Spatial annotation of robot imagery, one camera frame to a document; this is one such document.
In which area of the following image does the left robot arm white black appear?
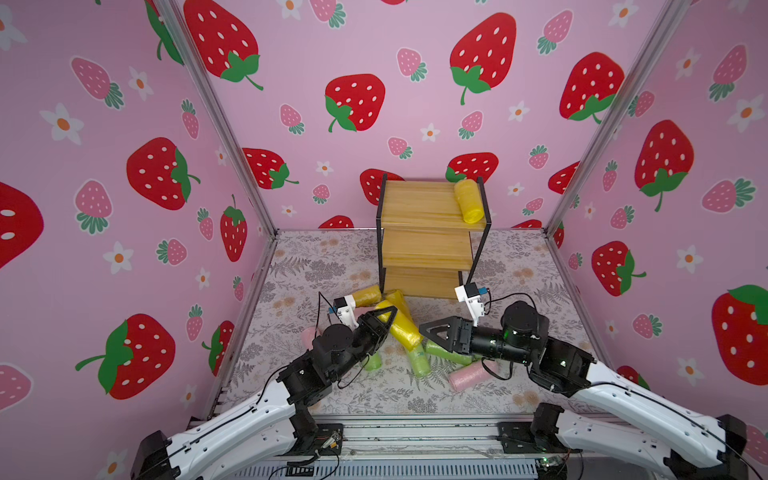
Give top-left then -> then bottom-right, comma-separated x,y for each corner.
130,306 -> 398,479

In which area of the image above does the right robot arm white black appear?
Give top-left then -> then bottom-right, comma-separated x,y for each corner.
419,301 -> 750,479

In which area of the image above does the green trash bag roll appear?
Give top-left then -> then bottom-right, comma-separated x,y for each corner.
364,353 -> 382,372
407,345 -> 431,378
424,340 -> 473,366

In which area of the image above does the pink trash bag roll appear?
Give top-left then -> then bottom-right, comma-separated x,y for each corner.
448,360 -> 499,392
301,327 -> 322,350

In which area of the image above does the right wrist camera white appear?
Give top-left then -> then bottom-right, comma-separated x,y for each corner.
455,282 -> 488,327

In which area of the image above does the wooden shelf black metal frame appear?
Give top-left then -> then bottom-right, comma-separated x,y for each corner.
376,174 -> 492,299

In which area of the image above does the aluminium rail frame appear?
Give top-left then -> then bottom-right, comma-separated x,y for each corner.
173,413 -> 682,480

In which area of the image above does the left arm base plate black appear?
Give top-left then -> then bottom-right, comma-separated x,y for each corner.
287,423 -> 344,457

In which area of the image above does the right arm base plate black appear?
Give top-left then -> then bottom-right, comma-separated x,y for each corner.
497,422 -> 572,454

